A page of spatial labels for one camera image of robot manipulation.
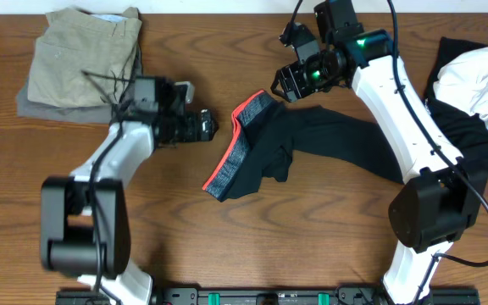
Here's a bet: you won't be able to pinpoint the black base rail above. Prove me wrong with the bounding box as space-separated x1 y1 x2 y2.
54 286 481 305

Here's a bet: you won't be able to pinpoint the white crumpled shirt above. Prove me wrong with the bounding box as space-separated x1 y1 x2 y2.
433 47 488 130

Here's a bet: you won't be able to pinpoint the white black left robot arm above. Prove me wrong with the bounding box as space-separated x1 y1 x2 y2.
40 103 217 304

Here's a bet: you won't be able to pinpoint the black garment with logo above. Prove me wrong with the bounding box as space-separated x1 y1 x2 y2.
424 36 488 170

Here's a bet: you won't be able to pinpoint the black leggings red waistband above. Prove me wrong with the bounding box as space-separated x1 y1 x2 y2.
202 90 402 202

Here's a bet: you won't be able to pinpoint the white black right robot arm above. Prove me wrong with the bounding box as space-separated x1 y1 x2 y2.
271 24 487 304

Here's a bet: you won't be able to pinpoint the folded khaki pants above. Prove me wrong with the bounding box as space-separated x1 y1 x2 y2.
27 7 142 108

